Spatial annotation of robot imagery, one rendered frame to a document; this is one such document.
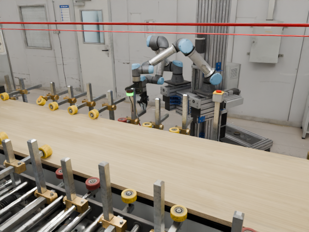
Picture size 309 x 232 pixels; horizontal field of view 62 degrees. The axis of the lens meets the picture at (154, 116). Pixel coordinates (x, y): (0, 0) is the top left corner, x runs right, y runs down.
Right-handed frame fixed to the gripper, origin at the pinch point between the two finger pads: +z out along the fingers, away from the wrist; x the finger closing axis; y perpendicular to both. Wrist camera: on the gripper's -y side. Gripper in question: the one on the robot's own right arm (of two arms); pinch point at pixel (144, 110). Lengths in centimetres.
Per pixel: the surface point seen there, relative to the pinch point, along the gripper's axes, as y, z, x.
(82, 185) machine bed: -119, 6, -10
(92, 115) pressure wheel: -50, -12, 27
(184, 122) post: -36, -5, -53
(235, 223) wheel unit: -150, -17, -104
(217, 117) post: -38, -13, -80
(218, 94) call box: -40, -31, -81
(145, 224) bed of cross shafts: -140, 4, -62
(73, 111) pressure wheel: -47, -14, 49
